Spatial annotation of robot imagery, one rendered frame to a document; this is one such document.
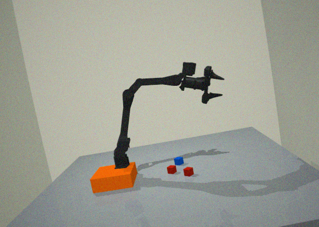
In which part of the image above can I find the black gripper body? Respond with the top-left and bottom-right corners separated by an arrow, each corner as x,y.
192,66 -> 211,104

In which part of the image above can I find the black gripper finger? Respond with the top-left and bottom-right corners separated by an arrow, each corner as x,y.
208,92 -> 222,101
210,70 -> 224,80

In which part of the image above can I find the blue cube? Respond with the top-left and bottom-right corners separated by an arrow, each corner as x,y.
174,157 -> 184,165

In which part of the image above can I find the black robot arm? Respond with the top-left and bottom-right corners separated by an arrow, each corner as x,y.
114,62 -> 196,169

